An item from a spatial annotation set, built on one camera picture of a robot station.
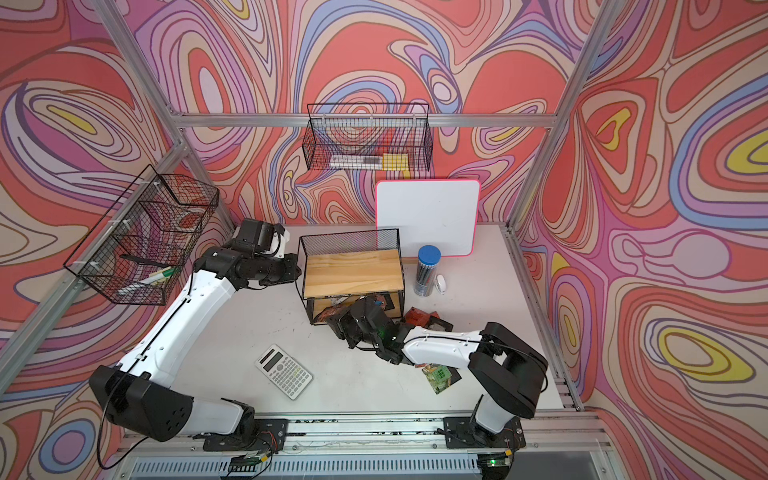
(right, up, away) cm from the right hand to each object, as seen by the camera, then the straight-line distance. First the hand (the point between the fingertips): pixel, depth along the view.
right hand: (323, 326), depth 78 cm
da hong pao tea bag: (+27, -1, +14) cm, 30 cm away
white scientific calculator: (-12, -14, +4) cm, 19 cm away
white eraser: (+35, +9, +20) cm, 42 cm away
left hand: (-5, +15, 0) cm, 16 cm away
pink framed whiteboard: (+35, +33, +19) cm, 52 cm away
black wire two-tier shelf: (+2, +14, +10) cm, 18 cm away
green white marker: (-39, +14, -7) cm, 42 cm away
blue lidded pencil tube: (+29, +18, +8) cm, 35 cm away
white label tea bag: (+33, -2, +12) cm, 36 cm away
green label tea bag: (+32, -15, +4) cm, 36 cm away
